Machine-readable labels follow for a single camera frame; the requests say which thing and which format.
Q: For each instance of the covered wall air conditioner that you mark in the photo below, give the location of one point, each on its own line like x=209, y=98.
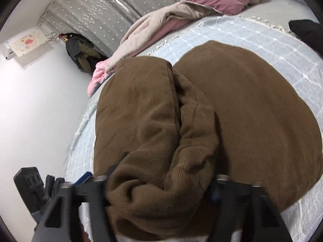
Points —
x=22, y=42

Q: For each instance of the pink and beige quilt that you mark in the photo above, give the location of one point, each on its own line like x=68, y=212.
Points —
x=141, y=30

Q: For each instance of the bed with light sheet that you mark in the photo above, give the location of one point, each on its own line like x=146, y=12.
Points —
x=277, y=7

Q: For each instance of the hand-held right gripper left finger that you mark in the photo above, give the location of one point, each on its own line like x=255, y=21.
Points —
x=98, y=189

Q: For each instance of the light grey checked blanket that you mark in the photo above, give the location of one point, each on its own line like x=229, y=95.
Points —
x=252, y=30

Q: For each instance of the person's left hand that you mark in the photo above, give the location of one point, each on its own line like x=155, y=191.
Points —
x=54, y=185

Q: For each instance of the black cloth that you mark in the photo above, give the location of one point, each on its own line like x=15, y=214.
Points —
x=307, y=32

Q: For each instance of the dark hanging clothes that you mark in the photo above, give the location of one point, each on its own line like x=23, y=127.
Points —
x=78, y=50

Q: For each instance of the grey star-patterned curtain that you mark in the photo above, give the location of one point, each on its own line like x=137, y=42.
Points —
x=101, y=5

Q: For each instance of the brown jacket with fur collar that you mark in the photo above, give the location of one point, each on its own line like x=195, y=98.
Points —
x=239, y=105

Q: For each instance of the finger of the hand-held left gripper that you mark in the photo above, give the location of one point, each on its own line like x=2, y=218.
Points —
x=83, y=177

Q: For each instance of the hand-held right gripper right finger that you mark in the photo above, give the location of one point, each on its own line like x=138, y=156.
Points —
x=223, y=189

